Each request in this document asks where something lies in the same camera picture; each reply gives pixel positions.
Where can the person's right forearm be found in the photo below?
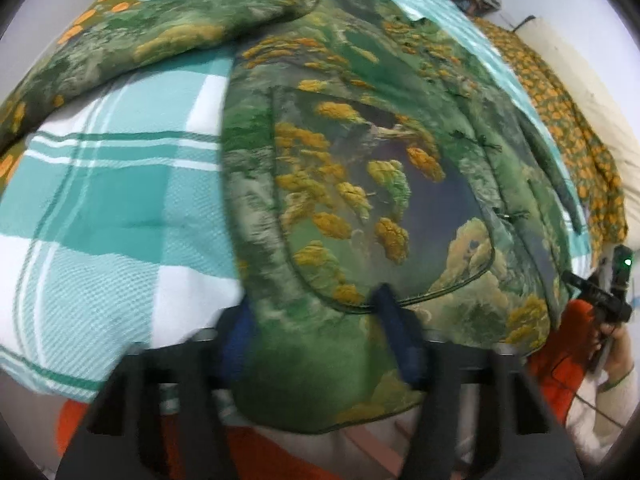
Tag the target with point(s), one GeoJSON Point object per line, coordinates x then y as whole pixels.
{"type": "Point", "coordinates": [610, 420]}

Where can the person's right hand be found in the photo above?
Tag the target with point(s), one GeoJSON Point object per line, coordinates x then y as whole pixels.
{"type": "Point", "coordinates": [614, 347]}

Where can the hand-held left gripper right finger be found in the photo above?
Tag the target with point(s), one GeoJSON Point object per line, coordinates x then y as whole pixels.
{"type": "Point", "coordinates": [400, 332]}

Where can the teal plaid blanket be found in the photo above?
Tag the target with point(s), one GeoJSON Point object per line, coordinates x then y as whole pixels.
{"type": "Point", "coordinates": [125, 210]}

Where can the orange cloth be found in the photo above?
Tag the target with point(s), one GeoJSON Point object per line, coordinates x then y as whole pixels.
{"type": "Point", "coordinates": [555, 360]}

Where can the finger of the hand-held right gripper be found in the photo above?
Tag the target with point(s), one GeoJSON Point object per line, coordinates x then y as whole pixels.
{"type": "Point", "coordinates": [577, 282]}

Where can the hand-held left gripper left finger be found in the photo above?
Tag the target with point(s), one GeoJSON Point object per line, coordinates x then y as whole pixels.
{"type": "Point", "coordinates": [234, 347]}

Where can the green landscape print jacket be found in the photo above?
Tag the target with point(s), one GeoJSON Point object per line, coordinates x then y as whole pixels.
{"type": "Point", "coordinates": [360, 170]}

